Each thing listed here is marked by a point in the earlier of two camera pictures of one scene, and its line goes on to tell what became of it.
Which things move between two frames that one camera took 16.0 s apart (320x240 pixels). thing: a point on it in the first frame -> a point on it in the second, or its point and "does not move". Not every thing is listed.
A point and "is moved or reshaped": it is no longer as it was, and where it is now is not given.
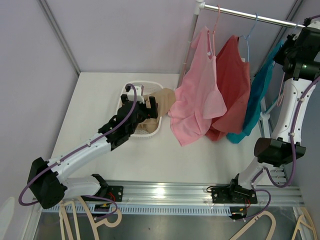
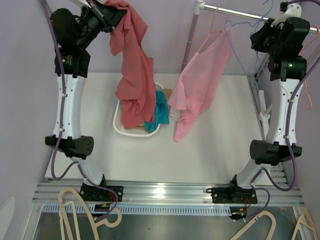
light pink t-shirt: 199,99 is moved or reshaped
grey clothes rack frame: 200,5 does not move
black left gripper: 149,113 -> 108,16
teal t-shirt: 261,83 -> 162,112
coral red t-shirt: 234,76 -> 136,92
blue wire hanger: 248,37 is moved or reshaped
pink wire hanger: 211,32 -> 211,31
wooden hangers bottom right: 265,213 does not move
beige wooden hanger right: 307,216 does not move
